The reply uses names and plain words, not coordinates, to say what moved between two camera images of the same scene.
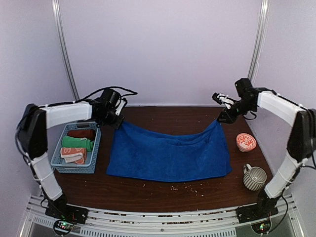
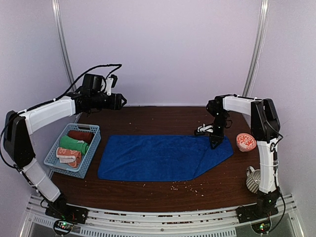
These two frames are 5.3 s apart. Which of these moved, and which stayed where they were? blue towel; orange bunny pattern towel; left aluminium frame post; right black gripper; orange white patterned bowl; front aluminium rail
Moved: blue towel; right black gripper; orange bunny pattern towel
Stayed: orange white patterned bowl; front aluminium rail; left aluminium frame post
